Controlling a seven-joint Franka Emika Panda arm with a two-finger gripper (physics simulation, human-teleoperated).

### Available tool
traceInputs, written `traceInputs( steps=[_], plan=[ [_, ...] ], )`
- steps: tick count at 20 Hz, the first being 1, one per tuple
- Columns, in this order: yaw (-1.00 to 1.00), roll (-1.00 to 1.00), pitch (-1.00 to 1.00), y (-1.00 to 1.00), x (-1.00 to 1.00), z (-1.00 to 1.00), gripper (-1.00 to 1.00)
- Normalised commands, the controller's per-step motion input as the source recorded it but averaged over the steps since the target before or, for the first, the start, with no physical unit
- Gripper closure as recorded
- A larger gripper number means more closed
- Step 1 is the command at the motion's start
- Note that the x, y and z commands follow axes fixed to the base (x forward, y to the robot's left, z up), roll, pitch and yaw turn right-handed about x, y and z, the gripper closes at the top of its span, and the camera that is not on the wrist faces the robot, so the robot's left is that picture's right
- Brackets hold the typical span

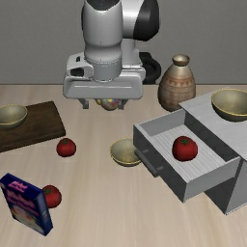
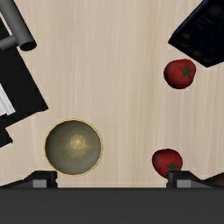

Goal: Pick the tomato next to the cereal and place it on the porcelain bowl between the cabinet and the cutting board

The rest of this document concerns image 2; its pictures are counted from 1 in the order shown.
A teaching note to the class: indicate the grey porcelain bowl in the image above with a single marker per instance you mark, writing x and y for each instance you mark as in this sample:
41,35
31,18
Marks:
73,147

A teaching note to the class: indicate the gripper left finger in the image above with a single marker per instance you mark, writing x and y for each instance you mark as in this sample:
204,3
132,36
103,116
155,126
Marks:
43,178

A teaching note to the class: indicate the red tomato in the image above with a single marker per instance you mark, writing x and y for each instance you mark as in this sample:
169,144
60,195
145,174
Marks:
178,74
165,160

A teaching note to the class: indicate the dark blue cereal box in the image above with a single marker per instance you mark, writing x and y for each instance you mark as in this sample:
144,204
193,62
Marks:
202,33

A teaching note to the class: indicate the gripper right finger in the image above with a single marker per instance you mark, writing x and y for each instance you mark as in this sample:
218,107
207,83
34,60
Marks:
180,178

